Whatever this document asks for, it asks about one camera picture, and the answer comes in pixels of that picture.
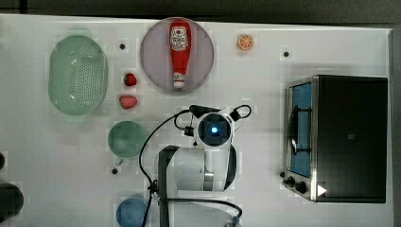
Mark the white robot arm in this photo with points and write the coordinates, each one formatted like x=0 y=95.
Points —
x=209 y=165

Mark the green mug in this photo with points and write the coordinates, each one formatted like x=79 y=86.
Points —
x=125 y=140

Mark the light red toy strawberry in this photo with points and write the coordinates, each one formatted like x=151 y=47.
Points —
x=128 y=101

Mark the grey round plate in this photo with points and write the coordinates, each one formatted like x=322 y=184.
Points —
x=156 y=60

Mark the orange slice toy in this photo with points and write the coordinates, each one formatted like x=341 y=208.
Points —
x=245 y=42

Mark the red ketchup bottle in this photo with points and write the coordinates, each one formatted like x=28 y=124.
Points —
x=180 y=44

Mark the blue cup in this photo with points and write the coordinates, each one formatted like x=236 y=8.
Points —
x=130 y=212

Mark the green perforated colander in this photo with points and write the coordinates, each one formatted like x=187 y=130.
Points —
x=78 y=75

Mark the silver black toaster oven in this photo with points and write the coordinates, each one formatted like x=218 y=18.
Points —
x=336 y=139

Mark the black cylinder object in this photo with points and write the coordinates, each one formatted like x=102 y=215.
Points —
x=11 y=201
x=2 y=160

